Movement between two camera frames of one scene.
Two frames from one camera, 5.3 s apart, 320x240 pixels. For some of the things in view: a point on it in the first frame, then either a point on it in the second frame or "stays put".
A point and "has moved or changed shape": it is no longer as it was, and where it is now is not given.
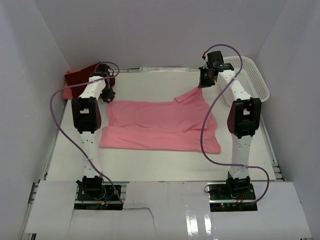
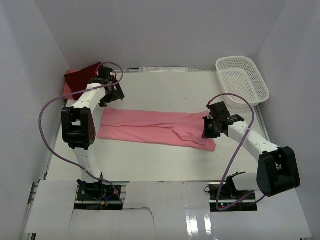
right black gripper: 203,83 → 206,134
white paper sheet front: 166,210 stays put
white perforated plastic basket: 246,69 stays put
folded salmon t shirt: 67,93 stays put
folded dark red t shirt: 83,75 stays put
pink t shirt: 187,123 has moved or changed shape
